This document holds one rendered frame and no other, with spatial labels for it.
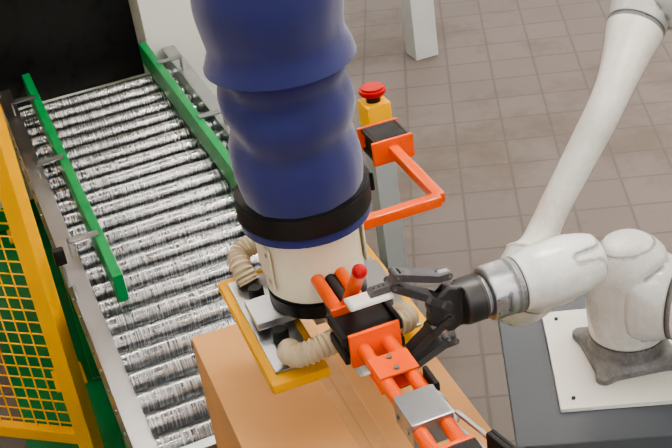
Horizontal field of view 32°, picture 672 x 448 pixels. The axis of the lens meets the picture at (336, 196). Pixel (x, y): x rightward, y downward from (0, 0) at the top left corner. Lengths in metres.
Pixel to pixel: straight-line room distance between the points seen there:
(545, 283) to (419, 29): 3.89
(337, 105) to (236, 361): 0.67
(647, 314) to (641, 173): 2.34
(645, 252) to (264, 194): 0.82
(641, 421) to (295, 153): 0.93
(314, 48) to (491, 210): 2.76
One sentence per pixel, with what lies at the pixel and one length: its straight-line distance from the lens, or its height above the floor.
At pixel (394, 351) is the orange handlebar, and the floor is 1.25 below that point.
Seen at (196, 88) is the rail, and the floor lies 0.60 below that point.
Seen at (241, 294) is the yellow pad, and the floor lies 1.13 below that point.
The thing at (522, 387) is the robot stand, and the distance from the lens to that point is 2.43.
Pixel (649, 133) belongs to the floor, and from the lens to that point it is 4.92.
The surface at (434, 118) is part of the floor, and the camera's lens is 5.14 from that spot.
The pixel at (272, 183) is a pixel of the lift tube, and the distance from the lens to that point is 1.82.
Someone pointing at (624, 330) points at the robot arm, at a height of 0.87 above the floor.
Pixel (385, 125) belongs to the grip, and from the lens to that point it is 2.32.
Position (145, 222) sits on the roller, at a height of 0.55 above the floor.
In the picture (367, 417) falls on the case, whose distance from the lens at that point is 2.10.
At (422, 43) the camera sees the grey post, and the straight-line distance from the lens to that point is 5.69.
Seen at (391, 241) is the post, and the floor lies 0.59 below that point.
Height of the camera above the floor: 2.31
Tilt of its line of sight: 30 degrees down
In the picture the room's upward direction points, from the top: 9 degrees counter-clockwise
